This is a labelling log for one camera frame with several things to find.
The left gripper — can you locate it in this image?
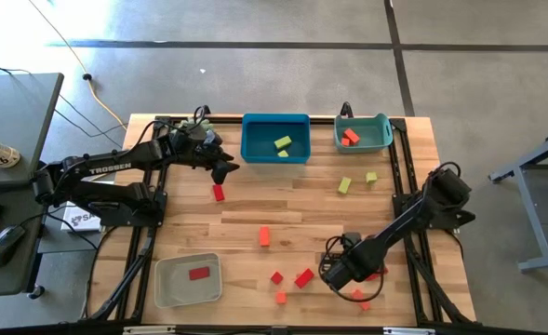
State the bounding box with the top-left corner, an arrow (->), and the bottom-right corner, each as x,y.
196,134 -> 241,186

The blue plastic bin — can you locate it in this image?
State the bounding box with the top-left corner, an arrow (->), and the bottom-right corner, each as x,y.
240,113 -> 312,165

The green potted plant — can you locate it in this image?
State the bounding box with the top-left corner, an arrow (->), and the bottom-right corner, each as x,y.
173,115 -> 214,134

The light grey plastic tray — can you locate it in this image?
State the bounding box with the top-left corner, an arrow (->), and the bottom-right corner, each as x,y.
154,252 -> 223,309

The teal plastic bin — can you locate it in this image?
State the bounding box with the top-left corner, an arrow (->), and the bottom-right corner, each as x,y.
333,113 -> 394,154

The white printed box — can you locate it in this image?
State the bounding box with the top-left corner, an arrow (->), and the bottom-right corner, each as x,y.
60,202 -> 103,233

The light grey desk top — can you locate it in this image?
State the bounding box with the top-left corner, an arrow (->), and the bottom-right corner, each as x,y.
0,72 -> 65,188

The black computer mouse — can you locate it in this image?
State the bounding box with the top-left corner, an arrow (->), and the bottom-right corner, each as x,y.
0,224 -> 26,268

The dark grey desk top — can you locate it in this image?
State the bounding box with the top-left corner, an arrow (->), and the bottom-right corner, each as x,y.
0,183 -> 52,299

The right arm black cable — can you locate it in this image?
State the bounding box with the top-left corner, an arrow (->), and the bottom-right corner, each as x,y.
317,234 -> 386,303

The silver metal bracket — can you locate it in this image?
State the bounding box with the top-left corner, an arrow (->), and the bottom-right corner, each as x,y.
122,325 -> 178,335
382,327 -> 436,335

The black aluminium rig frame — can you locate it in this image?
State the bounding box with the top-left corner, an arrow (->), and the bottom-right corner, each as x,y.
80,114 -> 479,335

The yellow floor cable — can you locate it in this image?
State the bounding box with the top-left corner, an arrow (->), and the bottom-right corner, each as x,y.
26,0 -> 128,131

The grey metal table frame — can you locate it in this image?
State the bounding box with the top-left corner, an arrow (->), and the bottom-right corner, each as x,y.
488,129 -> 548,274

